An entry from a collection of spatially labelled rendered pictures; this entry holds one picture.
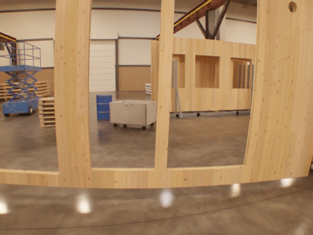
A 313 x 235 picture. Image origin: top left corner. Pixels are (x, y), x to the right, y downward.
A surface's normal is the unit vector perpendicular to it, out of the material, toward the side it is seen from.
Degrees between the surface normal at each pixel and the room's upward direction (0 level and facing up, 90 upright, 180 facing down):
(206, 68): 90
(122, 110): 90
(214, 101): 90
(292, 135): 90
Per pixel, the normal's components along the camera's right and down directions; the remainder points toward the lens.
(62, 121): 0.12, 0.18
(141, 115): -0.36, 0.18
